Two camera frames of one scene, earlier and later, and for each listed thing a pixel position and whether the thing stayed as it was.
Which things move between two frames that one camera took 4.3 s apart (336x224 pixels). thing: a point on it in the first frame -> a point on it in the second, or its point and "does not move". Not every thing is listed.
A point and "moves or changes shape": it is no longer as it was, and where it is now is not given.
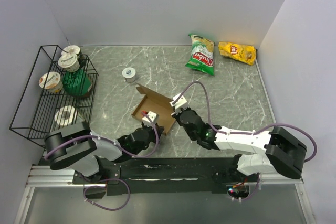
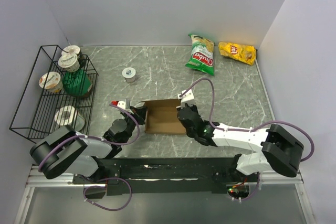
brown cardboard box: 155,102 moves or changes shape
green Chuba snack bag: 201,56 does not move
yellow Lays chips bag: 246,54 does not move
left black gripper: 154,140 -> 140,113
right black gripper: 177,115 does not move
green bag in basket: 77,83 does not move
